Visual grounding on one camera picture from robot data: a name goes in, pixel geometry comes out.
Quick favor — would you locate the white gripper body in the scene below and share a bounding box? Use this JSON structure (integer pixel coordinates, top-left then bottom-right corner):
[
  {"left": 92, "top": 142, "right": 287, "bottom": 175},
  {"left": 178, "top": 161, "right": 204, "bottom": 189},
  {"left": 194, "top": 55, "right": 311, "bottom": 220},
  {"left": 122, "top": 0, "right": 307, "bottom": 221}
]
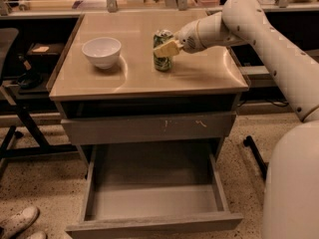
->
[{"left": 174, "top": 21, "right": 201, "bottom": 54}]

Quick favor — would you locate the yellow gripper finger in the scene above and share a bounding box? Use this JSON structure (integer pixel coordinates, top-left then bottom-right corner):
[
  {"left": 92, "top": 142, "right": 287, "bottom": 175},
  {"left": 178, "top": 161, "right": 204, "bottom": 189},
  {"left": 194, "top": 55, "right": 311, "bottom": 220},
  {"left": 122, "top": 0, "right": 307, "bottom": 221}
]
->
[{"left": 154, "top": 39, "right": 183, "bottom": 58}]

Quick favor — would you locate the green soda can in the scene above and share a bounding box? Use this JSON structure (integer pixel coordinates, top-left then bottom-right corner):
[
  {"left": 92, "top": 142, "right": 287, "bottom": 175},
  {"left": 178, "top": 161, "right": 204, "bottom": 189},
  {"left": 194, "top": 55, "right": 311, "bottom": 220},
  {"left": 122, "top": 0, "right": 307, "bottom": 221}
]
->
[{"left": 154, "top": 30, "right": 173, "bottom": 72}]

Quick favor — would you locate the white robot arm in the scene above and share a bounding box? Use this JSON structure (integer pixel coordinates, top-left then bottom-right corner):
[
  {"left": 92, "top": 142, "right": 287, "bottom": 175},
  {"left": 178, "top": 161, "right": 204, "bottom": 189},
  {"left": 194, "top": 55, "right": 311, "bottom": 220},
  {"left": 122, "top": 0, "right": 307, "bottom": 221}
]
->
[{"left": 154, "top": 0, "right": 319, "bottom": 239}]

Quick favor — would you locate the grey drawer cabinet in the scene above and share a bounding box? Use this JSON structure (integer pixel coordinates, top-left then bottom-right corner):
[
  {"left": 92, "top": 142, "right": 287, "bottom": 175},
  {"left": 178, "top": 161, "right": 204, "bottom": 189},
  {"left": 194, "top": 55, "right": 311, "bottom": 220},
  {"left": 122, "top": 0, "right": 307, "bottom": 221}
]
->
[{"left": 46, "top": 9, "right": 251, "bottom": 171}]

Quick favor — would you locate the closed grey top drawer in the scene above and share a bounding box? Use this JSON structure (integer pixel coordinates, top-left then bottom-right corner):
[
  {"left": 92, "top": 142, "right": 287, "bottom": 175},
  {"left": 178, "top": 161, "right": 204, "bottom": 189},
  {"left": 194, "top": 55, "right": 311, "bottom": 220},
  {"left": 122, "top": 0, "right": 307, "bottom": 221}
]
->
[{"left": 62, "top": 112, "right": 236, "bottom": 145}]

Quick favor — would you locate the open middle drawer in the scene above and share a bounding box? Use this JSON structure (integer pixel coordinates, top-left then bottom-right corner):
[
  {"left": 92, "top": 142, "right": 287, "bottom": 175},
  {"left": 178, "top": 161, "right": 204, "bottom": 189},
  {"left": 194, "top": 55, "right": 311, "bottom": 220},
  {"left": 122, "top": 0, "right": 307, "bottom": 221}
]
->
[{"left": 66, "top": 140, "right": 243, "bottom": 239}]

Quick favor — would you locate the white ceramic bowl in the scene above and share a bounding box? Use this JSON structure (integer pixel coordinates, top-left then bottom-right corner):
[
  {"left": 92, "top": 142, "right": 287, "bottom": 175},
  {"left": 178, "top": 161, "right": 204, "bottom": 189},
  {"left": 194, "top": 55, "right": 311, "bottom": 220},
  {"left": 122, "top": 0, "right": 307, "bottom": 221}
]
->
[{"left": 82, "top": 37, "right": 122, "bottom": 69}]

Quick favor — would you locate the black floor stand bar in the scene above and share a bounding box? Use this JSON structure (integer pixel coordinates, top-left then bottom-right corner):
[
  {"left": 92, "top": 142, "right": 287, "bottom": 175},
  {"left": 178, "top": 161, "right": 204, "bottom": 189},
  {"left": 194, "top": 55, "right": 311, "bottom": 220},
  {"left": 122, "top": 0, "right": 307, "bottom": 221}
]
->
[{"left": 243, "top": 135, "right": 268, "bottom": 179}]

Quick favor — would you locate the black box with label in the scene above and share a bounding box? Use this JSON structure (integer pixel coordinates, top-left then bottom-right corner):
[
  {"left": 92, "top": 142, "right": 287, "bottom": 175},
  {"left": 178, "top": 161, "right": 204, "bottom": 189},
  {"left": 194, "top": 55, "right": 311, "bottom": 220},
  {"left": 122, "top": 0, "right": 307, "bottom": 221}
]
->
[{"left": 27, "top": 43, "right": 64, "bottom": 63}]

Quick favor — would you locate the white shoe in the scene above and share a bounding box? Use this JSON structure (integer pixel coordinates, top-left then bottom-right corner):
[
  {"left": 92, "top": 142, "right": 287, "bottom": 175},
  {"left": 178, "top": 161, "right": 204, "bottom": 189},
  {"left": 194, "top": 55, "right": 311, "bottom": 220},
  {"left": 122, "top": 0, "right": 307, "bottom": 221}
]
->
[
  {"left": 0, "top": 206, "right": 39, "bottom": 239},
  {"left": 26, "top": 231, "right": 47, "bottom": 239}
]

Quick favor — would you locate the grey metal rail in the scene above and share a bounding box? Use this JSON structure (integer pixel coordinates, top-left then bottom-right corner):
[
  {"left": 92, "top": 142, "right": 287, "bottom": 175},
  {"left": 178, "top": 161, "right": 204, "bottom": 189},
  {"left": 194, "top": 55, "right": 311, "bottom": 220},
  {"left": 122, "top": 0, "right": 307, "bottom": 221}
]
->
[{"left": 241, "top": 66, "right": 276, "bottom": 88}]

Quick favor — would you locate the black coiled cable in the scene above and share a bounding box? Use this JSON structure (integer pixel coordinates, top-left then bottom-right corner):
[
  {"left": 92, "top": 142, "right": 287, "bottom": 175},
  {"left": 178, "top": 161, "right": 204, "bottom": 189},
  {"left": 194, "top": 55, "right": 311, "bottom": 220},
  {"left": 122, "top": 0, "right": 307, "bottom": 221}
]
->
[{"left": 17, "top": 69, "right": 44, "bottom": 91}]

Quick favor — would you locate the black table leg frame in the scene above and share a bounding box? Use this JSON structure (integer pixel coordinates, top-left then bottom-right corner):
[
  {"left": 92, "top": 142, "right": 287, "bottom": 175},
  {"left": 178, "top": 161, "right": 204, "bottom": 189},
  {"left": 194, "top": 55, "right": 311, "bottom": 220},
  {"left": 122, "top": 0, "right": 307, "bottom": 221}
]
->
[{"left": 0, "top": 83, "right": 79, "bottom": 161}]

